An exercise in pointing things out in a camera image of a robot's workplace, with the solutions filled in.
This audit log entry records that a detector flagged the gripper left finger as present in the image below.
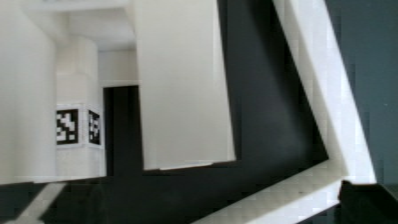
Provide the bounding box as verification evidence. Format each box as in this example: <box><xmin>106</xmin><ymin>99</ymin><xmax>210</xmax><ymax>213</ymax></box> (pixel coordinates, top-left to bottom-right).
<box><xmin>11</xmin><ymin>181</ymin><xmax>109</xmax><ymax>224</ymax></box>

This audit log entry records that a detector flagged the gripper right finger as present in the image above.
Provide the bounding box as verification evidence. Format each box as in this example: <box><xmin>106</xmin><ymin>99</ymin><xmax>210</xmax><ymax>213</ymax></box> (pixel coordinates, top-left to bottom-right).
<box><xmin>337</xmin><ymin>181</ymin><xmax>398</xmax><ymax>224</ymax></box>

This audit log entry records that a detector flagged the white chair back frame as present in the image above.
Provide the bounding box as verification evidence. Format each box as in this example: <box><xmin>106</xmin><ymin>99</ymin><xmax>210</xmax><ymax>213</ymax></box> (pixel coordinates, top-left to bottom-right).
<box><xmin>0</xmin><ymin>0</ymin><xmax>237</xmax><ymax>185</ymax></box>

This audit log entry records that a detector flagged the white chair leg block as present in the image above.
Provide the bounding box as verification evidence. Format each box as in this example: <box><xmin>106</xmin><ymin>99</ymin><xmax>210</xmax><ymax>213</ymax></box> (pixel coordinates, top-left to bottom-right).
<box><xmin>56</xmin><ymin>36</ymin><xmax>106</xmax><ymax>180</ymax></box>

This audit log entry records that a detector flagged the white chair seat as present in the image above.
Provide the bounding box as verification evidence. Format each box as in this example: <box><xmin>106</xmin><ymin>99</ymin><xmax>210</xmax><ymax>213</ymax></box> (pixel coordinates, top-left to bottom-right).
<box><xmin>33</xmin><ymin>0</ymin><xmax>136</xmax><ymax>52</ymax></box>

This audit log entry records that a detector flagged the white U-shaped boundary frame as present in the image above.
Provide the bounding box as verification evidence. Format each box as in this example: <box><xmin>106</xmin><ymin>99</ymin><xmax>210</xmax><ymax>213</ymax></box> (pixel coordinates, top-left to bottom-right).
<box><xmin>193</xmin><ymin>0</ymin><xmax>378</xmax><ymax>224</ymax></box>

